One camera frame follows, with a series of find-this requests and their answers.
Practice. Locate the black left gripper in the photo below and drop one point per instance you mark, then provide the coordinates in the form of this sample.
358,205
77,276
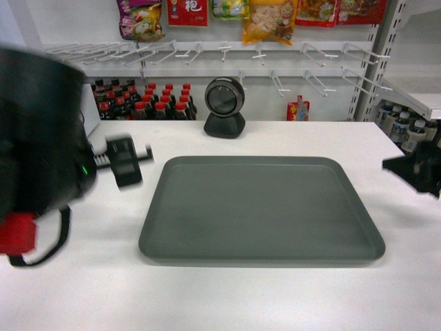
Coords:
120,157

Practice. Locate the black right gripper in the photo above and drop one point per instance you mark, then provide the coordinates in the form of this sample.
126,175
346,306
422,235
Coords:
420,169

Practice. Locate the grey rectangular serving tray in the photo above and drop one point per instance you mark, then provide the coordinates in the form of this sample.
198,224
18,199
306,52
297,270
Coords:
260,210

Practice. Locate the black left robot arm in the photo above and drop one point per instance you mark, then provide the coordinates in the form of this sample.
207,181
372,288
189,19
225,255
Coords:
46,158

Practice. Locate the red cap soy sauce bottles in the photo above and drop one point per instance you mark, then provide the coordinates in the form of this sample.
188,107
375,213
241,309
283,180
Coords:
116,100

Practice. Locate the black round barcode scanner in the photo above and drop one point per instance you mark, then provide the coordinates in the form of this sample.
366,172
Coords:
224,97

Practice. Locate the red spout sauce pouch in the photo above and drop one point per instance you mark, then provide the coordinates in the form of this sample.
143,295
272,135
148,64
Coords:
298,110

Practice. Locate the purple snack bag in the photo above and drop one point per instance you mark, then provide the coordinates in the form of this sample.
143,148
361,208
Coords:
139,20

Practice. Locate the white peg hook rack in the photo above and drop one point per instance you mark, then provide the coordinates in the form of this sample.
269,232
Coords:
313,61

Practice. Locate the red hanging packet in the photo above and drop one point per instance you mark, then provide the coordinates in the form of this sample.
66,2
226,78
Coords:
187,13

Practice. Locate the yellow chips snack bag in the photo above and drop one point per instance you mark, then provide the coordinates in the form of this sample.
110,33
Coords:
270,20

